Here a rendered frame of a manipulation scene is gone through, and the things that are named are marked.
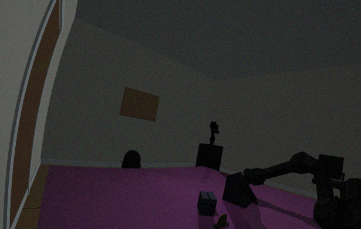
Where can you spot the dark green rectangular frame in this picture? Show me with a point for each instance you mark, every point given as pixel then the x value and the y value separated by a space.
pixel 216 225

